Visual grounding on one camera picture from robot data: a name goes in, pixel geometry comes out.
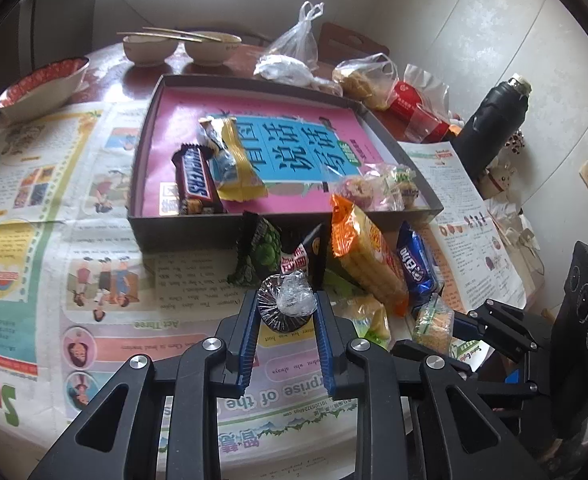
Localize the green and black snack packet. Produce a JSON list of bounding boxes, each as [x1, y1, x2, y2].
[[227, 211, 282, 286]]

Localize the wooden chair with cutout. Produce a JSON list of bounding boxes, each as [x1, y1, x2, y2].
[[319, 22, 391, 68]]

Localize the red patterned bowl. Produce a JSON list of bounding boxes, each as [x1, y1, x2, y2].
[[0, 56, 91, 121]]

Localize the dark round cake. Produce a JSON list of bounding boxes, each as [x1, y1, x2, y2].
[[256, 270, 317, 332]]

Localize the wooden chopstick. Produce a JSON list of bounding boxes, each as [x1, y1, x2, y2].
[[116, 32, 202, 42], [141, 26, 225, 42]]

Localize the clear plastic cup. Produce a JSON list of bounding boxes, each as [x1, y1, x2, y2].
[[405, 102, 440, 143]]

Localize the black thermos bottle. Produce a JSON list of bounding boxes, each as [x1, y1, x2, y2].
[[456, 74, 532, 181]]

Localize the pink and blue book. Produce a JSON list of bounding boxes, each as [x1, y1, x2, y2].
[[141, 87, 427, 216]]

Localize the small green rice cracker packet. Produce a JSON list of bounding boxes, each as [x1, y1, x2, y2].
[[411, 294, 456, 353]]

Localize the white plastic wrapping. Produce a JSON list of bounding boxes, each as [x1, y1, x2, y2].
[[486, 197, 545, 276]]

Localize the yellow candy bar packet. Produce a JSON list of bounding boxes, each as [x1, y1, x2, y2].
[[197, 116, 268, 203]]

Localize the white tissue paper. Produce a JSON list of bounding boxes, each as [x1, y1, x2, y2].
[[404, 63, 450, 106]]

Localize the white text newspaper sheet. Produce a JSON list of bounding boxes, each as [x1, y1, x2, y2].
[[399, 140, 530, 361]]

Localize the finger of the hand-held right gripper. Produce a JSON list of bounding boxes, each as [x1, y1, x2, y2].
[[451, 299, 555, 356], [391, 340, 540, 411]]

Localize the tall clear plastic bag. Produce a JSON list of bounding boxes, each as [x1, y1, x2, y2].
[[266, 1, 325, 71]]

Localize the light green snack packet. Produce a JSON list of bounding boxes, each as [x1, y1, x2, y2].
[[341, 294, 392, 351]]

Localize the blue cookie packet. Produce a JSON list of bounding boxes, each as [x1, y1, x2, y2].
[[396, 221, 442, 308]]

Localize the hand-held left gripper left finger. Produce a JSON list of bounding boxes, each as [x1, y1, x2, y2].
[[26, 290, 261, 480]]

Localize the orange corn stick packet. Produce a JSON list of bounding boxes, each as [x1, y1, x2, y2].
[[330, 194, 410, 316]]

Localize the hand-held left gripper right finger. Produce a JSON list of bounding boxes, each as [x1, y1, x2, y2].
[[314, 291, 535, 480]]

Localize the white ceramic bowl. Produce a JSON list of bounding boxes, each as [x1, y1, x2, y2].
[[122, 34, 180, 67], [184, 32, 243, 67]]

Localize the plastic bag of yellow food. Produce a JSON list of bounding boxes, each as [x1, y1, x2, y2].
[[332, 52, 400, 111]]

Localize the red tissue pack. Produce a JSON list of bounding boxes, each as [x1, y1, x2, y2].
[[386, 80, 452, 143]]

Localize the large colourful newspaper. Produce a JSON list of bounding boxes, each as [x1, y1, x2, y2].
[[0, 102, 475, 461]]

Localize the brown chocolate bar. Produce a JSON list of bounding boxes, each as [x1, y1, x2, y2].
[[171, 144, 226, 216]]

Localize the white crumpled plastic bag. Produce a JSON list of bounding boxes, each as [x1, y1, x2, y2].
[[253, 54, 342, 93]]

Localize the clear purple pastry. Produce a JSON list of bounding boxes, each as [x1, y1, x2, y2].
[[331, 172, 390, 211]]

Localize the grey refrigerator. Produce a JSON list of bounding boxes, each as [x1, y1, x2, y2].
[[16, 0, 102, 68]]

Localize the grey cardboard box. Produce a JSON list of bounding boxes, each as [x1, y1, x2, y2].
[[126, 74, 445, 253]]

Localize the white worksheet paper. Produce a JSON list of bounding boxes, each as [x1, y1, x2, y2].
[[219, 452, 360, 480]]

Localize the rabbit figurine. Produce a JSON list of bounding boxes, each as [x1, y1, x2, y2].
[[476, 157, 517, 196]]

